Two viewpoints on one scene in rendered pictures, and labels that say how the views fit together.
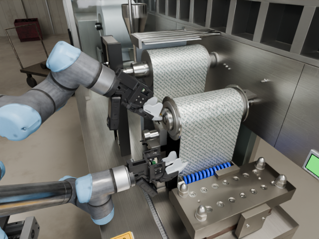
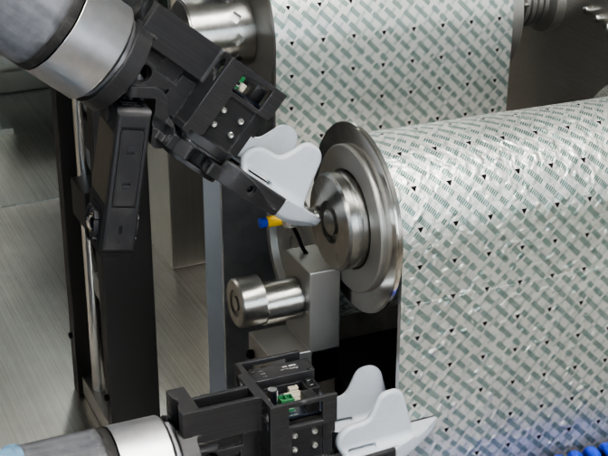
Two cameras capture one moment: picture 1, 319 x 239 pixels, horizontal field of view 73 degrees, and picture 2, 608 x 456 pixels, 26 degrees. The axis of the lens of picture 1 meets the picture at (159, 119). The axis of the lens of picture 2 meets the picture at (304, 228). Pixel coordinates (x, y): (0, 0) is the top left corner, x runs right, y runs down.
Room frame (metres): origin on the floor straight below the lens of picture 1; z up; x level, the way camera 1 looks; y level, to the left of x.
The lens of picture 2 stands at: (-0.32, 0.02, 1.64)
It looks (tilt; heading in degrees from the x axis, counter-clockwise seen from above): 24 degrees down; 359
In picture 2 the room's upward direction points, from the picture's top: straight up
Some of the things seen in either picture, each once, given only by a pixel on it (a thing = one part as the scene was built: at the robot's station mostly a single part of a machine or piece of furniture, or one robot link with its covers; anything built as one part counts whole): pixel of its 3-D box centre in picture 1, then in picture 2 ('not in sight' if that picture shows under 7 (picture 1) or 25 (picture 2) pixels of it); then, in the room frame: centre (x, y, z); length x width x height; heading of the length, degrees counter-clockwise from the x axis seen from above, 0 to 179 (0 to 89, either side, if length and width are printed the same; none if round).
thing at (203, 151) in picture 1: (208, 152); (526, 382); (0.59, -0.18, 1.11); 0.23 x 0.01 x 0.18; 112
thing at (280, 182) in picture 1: (281, 179); not in sight; (0.52, -0.42, 1.05); 0.04 x 0.04 x 0.04
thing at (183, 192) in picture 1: (183, 188); not in sight; (0.48, -0.08, 1.05); 0.04 x 0.04 x 0.04
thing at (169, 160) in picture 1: (173, 158); (369, 400); (0.56, -0.05, 1.11); 0.09 x 0.03 x 0.06; 113
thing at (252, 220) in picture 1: (252, 221); not in sight; (0.42, -0.31, 0.97); 0.10 x 0.03 x 0.11; 112
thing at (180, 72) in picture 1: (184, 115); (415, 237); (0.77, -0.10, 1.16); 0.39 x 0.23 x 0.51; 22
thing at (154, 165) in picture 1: (145, 169); (251, 436); (0.50, 0.04, 1.12); 0.12 x 0.08 x 0.09; 112
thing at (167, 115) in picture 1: (167, 119); (340, 220); (0.60, -0.03, 1.25); 0.07 x 0.02 x 0.07; 22
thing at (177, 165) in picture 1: (177, 164); (390, 421); (0.53, -0.06, 1.11); 0.09 x 0.03 x 0.06; 111
